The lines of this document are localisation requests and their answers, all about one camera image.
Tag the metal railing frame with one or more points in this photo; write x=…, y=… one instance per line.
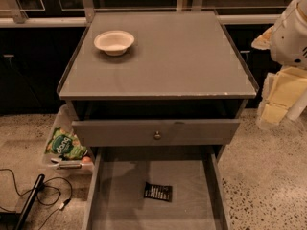
x=82, y=11

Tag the brass drawer knob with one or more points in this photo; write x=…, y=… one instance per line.
x=157, y=135

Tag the grey top drawer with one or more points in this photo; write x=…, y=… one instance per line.
x=129, y=133

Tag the black bar on floor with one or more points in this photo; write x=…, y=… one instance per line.
x=29, y=202

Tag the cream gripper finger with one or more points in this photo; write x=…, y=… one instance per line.
x=263, y=41
x=279, y=94

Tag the white paper bowl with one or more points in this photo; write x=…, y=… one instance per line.
x=114, y=43

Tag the clear plastic bin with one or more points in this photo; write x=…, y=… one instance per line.
x=58, y=163

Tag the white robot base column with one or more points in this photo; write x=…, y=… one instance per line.
x=299, y=106

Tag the grey drawer cabinet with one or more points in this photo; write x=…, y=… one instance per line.
x=181, y=65

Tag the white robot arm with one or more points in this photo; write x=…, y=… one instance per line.
x=289, y=37

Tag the black rxbar chocolate wrapper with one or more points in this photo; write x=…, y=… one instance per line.
x=158, y=192

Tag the green snack bag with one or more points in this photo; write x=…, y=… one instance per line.
x=65, y=144

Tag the grey open middle drawer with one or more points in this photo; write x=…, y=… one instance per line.
x=116, y=195

